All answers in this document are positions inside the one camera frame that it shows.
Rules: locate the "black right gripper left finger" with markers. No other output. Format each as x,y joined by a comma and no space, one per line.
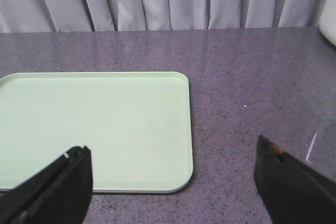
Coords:
60,193

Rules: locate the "white rounded object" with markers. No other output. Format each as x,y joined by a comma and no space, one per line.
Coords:
327,21

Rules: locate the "grey white curtain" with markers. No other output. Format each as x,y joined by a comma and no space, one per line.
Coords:
28,16

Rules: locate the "light green tray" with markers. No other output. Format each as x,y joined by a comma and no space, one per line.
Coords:
136,124

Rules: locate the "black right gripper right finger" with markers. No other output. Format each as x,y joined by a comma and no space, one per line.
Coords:
291,191

